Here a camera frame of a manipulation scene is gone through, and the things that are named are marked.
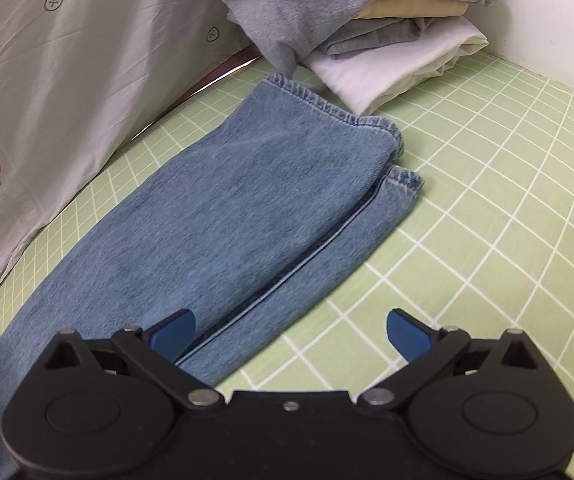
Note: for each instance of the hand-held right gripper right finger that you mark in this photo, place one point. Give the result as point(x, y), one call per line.
point(409, 335)

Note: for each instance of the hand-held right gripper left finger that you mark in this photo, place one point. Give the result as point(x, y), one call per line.
point(174, 334)

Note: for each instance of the blue denim jeans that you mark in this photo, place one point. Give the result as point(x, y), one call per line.
point(242, 200)

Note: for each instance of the green grid mat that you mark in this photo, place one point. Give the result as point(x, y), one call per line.
point(492, 210)

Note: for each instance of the white folded cloth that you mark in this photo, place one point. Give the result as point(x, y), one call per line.
point(382, 75)

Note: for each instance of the grey printed bed sheet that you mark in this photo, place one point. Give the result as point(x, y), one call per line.
point(92, 85)

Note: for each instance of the thin grey folded cloth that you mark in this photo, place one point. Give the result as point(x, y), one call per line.
point(367, 35)

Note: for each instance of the yellow folded cloth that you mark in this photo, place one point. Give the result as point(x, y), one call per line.
point(417, 9)

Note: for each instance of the grey folded sweater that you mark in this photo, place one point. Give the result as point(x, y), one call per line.
point(287, 15)

